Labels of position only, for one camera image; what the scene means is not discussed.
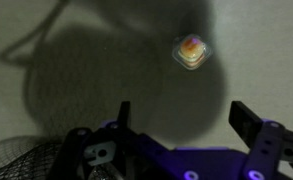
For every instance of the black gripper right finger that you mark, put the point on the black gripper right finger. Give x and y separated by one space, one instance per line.
262 146

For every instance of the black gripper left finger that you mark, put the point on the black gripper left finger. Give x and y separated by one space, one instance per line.
86 153

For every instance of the small orange candy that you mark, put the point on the small orange candy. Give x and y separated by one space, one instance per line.
191 50

